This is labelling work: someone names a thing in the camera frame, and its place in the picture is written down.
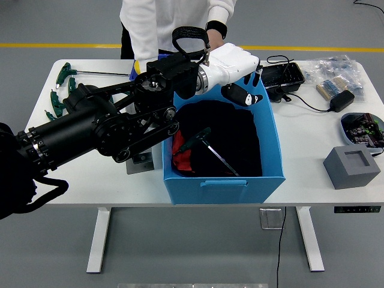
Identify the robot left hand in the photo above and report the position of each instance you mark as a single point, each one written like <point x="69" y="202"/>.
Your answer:
<point x="231" y="64"/>

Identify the person's left hand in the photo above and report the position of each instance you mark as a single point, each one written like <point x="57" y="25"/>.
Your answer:
<point x="216" y="42"/>

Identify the large blue plastic box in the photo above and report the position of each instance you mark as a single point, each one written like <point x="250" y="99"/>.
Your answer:
<point x="222" y="192"/>

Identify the grey metal tool stand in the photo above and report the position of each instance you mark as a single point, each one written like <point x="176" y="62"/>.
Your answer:
<point x="141" y="166"/>

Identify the person's left forearm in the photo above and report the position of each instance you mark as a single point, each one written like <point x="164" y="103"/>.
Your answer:
<point x="220" y="12"/>

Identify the person's right forearm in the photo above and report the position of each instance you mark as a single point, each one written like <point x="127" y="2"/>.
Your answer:
<point x="145" y="45"/>

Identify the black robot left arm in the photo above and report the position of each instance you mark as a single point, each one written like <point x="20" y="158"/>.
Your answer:
<point x="90" y="126"/>

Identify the black plastic tray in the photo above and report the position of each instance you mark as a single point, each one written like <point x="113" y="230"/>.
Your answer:
<point x="283" y="75"/>

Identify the person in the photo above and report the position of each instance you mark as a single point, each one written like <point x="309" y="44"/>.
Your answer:
<point x="168" y="15"/>

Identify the black plug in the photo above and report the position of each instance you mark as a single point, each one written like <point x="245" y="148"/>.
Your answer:
<point x="280" y="94"/>

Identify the black cloth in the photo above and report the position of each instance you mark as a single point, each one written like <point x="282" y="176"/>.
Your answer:
<point x="234" y="135"/>

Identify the yellow lemon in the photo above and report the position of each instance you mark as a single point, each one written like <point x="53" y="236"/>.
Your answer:
<point x="138" y="66"/>

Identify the small blue plastic bin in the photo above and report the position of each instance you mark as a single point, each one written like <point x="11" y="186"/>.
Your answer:
<point x="132" y="75"/>

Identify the resistor tape bundle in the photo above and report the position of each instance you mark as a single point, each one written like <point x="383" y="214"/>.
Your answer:
<point x="331" y="87"/>

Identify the clear plastic parts bag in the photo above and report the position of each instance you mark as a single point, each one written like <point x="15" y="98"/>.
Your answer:
<point x="336" y="67"/>

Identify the red cloth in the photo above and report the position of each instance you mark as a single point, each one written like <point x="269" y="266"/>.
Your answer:
<point x="183" y="160"/>

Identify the black power adapter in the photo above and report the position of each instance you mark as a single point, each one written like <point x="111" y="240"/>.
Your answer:
<point x="342" y="101"/>

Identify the light blue plate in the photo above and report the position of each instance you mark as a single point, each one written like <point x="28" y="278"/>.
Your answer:
<point x="345" y="132"/>

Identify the circuit board parts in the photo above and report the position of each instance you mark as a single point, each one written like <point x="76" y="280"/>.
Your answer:
<point x="364" y="132"/>

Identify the grey foam cube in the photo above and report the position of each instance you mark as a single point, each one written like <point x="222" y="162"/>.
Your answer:
<point x="349" y="168"/>

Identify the metal floor plate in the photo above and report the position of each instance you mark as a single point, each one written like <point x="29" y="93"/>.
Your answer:
<point x="271" y="219"/>

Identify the black table control panel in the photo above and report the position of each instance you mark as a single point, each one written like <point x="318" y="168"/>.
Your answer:
<point x="357" y="209"/>

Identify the white table leg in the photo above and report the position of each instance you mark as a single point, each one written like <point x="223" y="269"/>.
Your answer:
<point x="310" y="240"/>
<point x="97" y="240"/>

